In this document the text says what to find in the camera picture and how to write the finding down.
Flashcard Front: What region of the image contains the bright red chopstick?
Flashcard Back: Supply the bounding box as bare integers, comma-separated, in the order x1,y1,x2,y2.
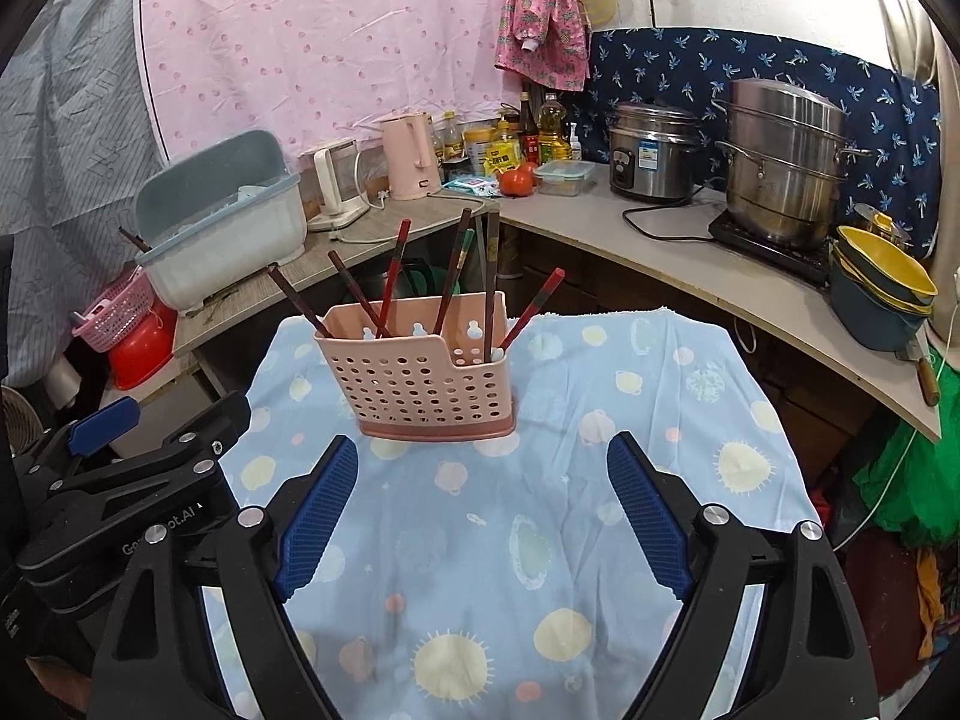
500,268,566,353

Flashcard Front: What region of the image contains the green chopstick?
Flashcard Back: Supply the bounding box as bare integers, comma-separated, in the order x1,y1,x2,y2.
449,227,475,294

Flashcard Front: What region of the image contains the dark red chopstick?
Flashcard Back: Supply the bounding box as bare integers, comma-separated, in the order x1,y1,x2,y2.
433,208,473,335

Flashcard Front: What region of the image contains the brown maroon chopstick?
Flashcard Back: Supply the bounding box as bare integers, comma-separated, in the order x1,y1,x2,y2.
483,208,500,362

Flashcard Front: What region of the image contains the dark maroon chopstick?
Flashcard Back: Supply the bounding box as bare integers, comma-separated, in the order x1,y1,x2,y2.
327,250,391,338

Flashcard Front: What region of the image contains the long maroon chopstick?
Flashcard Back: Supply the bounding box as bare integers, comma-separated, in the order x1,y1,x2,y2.
265,263,334,338

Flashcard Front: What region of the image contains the red plastic basin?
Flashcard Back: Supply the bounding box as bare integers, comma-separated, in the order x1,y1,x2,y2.
107,299,178,392

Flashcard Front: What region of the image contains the light blue patterned tablecloth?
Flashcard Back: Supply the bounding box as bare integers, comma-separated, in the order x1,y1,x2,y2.
202,305,824,720

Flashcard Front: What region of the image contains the pink plastic basket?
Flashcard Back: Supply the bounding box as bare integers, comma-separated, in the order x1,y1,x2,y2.
71,266,155,353

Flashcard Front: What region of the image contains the pink perforated utensil holder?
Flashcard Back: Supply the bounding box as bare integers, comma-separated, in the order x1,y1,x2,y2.
316,293,517,442

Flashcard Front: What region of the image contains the yellow green bowl stack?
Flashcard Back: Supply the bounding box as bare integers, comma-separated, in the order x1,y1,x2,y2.
828,226,939,353

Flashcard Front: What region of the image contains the black induction cooktop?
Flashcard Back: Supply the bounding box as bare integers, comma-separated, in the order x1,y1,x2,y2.
708,210,830,289

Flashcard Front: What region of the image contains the white dish drainer tub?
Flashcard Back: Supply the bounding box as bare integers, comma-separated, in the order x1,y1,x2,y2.
135,130,308,314

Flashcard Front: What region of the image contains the white small appliance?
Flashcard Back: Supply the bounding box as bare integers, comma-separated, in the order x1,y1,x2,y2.
308,138,371,232

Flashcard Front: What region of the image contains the clear food container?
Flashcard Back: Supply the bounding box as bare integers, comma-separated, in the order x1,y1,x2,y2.
534,160,596,197

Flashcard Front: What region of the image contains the steel rice cooker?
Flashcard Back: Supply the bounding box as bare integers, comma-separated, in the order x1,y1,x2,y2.
608,103,701,205

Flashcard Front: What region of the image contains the steel steamer pot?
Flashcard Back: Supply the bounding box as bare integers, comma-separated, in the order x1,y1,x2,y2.
716,78,872,247

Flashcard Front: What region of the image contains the pink electric kettle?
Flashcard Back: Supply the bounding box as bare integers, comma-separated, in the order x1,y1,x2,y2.
379,112,441,202

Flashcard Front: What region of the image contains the red tomato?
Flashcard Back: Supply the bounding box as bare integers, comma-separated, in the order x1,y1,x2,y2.
498,167,534,197

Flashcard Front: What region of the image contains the cooking oil bottle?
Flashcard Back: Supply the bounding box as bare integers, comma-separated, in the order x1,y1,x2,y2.
537,91,571,164

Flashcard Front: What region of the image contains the pink floral garment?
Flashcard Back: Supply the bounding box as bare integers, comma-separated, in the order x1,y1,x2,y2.
494,0,589,93

